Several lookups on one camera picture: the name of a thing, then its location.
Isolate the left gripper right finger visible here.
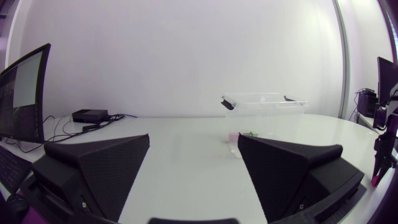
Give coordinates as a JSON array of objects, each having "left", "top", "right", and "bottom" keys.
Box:
[{"left": 237, "top": 133, "right": 365, "bottom": 223}]

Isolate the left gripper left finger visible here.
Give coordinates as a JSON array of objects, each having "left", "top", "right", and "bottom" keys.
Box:
[{"left": 30, "top": 134, "right": 150, "bottom": 222}]

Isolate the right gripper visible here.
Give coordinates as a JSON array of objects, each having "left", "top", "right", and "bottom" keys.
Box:
[{"left": 371, "top": 130, "right": 398, "bottom": 188}]

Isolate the clear plastic container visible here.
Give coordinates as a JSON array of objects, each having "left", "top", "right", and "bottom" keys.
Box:
[{"left": 220, "top": 92, "right": 310, "bottom": 139}]

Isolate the black power brick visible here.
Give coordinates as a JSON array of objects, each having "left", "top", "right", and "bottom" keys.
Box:
[{"left": 72, "top": 108, "right": 109, "bottom": 124}]

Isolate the black box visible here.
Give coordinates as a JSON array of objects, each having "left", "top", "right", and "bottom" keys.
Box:
[{"left": 356, "top": 88, "right": 379, "bottom": 118}]

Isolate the black keyboard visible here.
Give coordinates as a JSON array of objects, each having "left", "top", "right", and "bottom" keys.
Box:
[{"left": 0, "top": 146, "right": 33, "bottom": 194}]

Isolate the dark screen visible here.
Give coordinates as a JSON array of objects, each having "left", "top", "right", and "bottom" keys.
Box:
[
  {"left": 376, "top": 56, "right": 398, "bottom": 105},
  {"left": 0, "top": 43, "right": 52, "bottom": 144}
]

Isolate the black cable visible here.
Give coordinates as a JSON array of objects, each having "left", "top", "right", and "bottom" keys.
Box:
[
  {"left": 44, "top": 113, "right": 126, "bottom": 144},
  {"left": 107, "top": 113, "right": 138, "bottom": 120}
]

